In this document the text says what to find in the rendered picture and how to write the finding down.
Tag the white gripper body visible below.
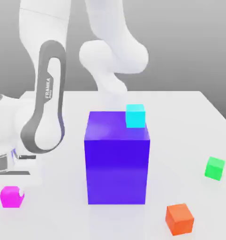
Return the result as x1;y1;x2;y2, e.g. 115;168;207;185
0;169;43;188

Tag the large purple box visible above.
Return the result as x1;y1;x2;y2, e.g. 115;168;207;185
84;111;151;205

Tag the small orange cube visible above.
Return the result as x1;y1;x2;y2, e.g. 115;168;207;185
165;202;195;236

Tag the small cyan cube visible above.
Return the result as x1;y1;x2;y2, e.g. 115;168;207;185
125;104;146;129

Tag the small magenta cube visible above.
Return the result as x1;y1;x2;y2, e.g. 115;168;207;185
0;186;25;209

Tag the small green cube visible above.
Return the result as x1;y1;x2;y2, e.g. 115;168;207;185
204;156;226;181

